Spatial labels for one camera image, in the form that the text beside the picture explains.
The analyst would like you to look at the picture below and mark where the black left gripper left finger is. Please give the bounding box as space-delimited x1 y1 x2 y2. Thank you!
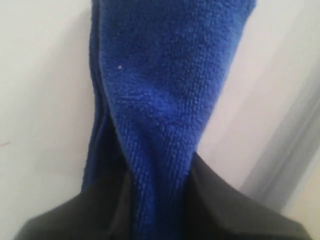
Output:
15 172 131 240

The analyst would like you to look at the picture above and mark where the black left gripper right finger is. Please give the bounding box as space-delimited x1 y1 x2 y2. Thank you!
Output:
186 153 311 240

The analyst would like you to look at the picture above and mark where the blue cloth eraser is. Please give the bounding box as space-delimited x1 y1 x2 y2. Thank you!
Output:
82 0 256 240

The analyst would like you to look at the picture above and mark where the white board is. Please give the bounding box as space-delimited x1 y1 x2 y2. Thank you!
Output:
0 0 320 240

